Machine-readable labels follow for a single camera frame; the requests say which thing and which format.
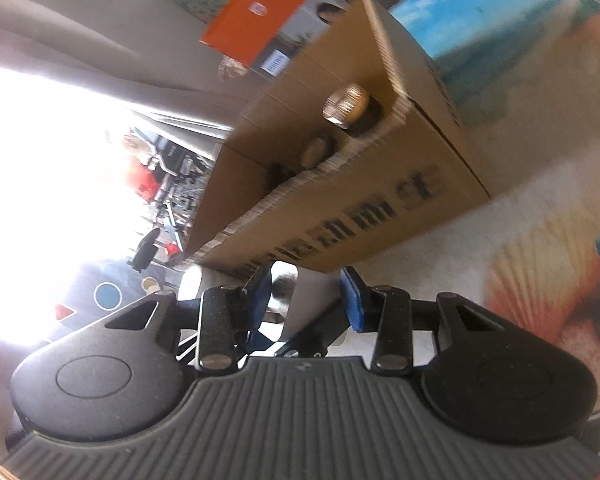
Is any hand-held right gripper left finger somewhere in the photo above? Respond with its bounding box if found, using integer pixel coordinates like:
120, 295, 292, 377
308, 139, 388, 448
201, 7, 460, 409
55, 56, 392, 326
102, 264, 275, 373

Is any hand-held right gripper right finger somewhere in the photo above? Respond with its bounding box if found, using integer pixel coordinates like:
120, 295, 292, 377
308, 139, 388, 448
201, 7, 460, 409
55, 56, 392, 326
339, 266, 506, 376

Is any white charger plug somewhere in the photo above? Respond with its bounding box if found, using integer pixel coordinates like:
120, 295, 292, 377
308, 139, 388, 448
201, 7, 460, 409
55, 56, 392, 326
271, 261, 353, 343

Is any large printed cardboard box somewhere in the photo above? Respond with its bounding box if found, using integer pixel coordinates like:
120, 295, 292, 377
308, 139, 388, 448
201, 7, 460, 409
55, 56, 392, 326
182, 0, 492, 281

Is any black tape roll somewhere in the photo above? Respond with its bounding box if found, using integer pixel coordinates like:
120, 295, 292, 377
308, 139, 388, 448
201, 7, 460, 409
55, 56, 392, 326
300, 134, 337, 170

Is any black jar with gold lid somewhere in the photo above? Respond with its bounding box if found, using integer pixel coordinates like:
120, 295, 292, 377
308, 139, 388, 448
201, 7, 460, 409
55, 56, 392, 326
321, 84, 381, 138

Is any white jar with white lid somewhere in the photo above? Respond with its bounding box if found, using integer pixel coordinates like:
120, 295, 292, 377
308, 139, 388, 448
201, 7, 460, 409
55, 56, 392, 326
179, 265, 221, 303

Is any wheelchair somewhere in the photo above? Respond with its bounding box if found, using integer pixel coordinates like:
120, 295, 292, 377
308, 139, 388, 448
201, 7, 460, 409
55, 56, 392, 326
145, 140, 216, 241

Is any orange bag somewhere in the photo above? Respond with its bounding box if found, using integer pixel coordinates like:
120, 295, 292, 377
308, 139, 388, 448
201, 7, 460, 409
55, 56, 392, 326
125, 135, 161, 201

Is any orange and grey product box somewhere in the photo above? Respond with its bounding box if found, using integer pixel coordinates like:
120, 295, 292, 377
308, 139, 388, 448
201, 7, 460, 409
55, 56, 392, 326
199, 0, 353, 78

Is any beige curtain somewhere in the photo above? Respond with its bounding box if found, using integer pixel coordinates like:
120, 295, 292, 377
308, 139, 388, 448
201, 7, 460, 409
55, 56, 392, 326
0, 0, 241, 96

